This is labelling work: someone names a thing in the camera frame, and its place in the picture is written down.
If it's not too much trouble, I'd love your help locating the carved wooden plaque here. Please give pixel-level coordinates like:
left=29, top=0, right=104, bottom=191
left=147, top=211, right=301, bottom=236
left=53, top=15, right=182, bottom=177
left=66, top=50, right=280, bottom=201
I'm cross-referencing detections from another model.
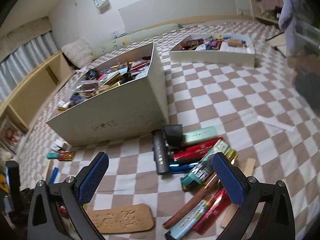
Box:
left=86, top=204, right=155, bottom=234

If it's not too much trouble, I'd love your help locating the teal red lighter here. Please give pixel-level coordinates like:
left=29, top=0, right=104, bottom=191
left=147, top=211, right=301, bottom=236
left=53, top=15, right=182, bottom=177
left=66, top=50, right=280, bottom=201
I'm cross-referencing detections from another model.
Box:
left=47, top=151, right=74, bottom=161

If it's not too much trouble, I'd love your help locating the teal black printed lighter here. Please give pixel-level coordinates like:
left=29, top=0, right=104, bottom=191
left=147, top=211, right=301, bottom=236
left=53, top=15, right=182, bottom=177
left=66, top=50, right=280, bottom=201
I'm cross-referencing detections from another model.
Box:
left=181, top=139, right=230, bottom=190

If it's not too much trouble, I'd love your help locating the framed picture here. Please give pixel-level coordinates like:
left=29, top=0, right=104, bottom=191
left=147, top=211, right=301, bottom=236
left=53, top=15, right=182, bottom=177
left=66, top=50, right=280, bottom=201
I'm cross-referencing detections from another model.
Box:
left=1, top=118, right=23, bottom=154

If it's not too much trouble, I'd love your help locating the light blue printed lighter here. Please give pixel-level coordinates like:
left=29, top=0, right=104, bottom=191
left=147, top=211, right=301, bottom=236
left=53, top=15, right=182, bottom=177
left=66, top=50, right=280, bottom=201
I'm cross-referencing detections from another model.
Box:
left=164, top=200, right=209, bottom=240

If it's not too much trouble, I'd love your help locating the checkered bed sheet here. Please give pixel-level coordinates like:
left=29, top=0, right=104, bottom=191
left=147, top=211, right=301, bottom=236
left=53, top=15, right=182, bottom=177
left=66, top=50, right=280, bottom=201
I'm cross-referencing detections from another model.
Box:
left=15, top=19, right=320, bottom=240

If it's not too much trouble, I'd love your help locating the wooden bedside shelf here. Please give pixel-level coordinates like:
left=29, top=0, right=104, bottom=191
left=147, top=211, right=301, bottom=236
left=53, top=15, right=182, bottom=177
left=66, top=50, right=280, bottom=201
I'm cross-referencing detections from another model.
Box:
left=1, top=51, right=74, bottom=133

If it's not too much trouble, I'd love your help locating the dark grey lighter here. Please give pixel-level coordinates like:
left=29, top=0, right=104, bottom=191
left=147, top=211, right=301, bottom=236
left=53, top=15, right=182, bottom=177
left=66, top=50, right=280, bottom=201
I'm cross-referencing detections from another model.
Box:
left=151, top=129, right=169, bottom=175

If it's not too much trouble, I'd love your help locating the large white shoe box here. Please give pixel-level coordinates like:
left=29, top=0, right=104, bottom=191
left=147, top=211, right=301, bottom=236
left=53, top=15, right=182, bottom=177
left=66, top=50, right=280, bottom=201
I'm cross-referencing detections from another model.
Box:
left=46, top=43, right=169, bottom=146

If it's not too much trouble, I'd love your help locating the grey window curtain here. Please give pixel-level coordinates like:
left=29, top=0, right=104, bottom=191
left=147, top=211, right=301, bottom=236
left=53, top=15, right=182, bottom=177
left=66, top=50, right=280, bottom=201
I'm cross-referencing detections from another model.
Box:
left=0, top=31, right=59, bottom=101

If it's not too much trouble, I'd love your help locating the white fluffy pillow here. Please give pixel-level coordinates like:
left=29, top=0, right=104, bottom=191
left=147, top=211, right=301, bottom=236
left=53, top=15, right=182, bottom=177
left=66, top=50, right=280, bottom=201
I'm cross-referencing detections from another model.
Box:
left=61, top=39, right=93, bottom=68

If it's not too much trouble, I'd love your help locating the shallow white box lid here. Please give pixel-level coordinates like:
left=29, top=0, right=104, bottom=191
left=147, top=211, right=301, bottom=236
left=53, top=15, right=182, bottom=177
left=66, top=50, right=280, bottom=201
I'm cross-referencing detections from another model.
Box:
left=169, top=33, right=255, bottom=67

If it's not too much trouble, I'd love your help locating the white tote bag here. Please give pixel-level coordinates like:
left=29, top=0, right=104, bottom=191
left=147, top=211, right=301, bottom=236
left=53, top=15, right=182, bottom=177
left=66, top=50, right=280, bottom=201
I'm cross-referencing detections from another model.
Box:
left=265, top=33, right=287, bottom=58

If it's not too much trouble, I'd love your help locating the small wooden block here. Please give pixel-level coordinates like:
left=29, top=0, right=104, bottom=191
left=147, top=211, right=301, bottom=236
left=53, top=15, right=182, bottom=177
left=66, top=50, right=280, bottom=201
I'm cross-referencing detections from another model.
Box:
left=227, top=38, right=244, bottom=47

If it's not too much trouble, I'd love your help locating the long green bolster pillow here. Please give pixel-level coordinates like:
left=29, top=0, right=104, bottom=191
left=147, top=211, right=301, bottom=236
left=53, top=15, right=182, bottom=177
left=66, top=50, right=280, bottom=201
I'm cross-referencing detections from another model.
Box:
left=92, top=23, right=183, bottom=59

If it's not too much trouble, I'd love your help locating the purple plush toy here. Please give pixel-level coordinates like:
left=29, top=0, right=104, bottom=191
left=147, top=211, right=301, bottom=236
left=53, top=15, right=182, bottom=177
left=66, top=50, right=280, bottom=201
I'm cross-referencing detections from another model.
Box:
left=278, top=0, right=304, bottom=55

